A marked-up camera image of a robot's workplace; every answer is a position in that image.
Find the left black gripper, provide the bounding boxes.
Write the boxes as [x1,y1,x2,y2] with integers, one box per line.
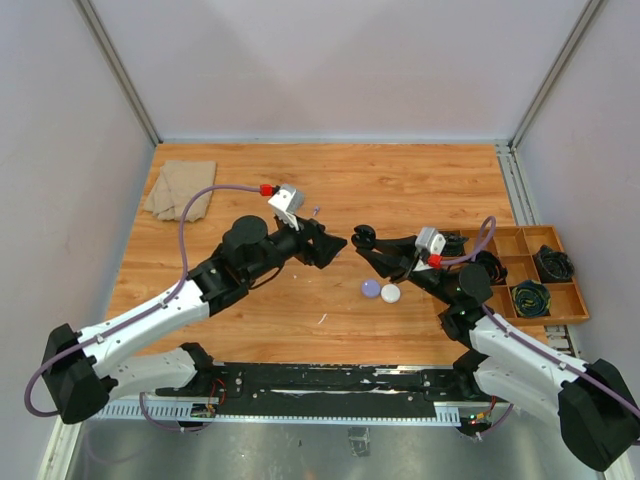
[244,210,347,283]

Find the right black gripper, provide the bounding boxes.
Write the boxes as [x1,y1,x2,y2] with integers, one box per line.
[357,235,457,306]

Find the black earbud case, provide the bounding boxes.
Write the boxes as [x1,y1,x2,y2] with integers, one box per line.
[351,224,376,250]

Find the white earbud case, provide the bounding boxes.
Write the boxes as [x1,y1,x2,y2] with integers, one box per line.
[380,284,401,304]

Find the purple earbud case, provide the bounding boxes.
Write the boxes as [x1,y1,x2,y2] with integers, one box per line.
[361,279,382,299]

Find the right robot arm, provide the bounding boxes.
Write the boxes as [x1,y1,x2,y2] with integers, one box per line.
[351,231,639,472]

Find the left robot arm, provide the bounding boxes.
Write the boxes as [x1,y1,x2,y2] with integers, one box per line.
[39,215,347,424]

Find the wooden compartment tray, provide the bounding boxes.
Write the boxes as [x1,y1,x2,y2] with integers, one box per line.
[424,225,590,326]

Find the beige folded cloth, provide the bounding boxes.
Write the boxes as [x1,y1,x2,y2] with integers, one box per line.
[143,160,217,221]

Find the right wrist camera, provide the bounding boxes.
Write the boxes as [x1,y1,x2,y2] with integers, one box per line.
[414,227,446,263]

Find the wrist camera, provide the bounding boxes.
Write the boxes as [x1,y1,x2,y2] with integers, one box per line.
[268,184,306,231]
[414,227,446,263]

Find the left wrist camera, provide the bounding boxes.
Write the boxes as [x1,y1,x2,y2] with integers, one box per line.
[268,184,306,231]

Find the black rolled strap top-left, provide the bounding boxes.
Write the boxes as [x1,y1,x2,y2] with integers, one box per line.
[437,230,470,257]

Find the black rolled strap middle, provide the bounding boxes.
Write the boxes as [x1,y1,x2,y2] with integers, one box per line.
[472,249,508,286]

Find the blue-green rolled strap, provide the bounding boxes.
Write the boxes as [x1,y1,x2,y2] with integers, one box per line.
[510,279,552,316]

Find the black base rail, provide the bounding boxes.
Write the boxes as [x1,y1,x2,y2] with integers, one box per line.
[155,363,491,414]

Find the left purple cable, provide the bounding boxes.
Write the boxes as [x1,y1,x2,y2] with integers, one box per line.
[24,183,274,417]

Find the black rolled strap right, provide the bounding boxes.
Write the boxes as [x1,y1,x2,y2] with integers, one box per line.
[532,243,575,281]

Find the white cable duct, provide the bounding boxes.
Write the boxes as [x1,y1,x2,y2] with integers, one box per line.
[94,399,462,427]

